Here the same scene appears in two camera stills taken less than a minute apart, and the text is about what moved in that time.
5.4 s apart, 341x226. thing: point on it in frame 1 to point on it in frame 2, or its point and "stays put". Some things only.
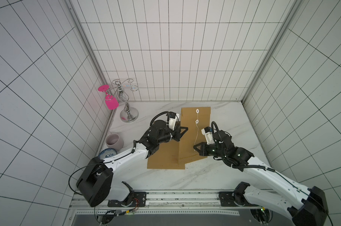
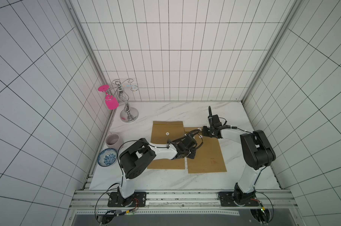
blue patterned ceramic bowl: (108, 153) stays put
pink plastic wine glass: (111, 103) stays put
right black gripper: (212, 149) to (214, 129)
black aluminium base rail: (172, 203) stays put
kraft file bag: (196, 119) to (208, 157)
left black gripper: (177, 132) to (192, 151)
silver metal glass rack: (129, 115) stays put
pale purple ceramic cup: (113, 141) stays put
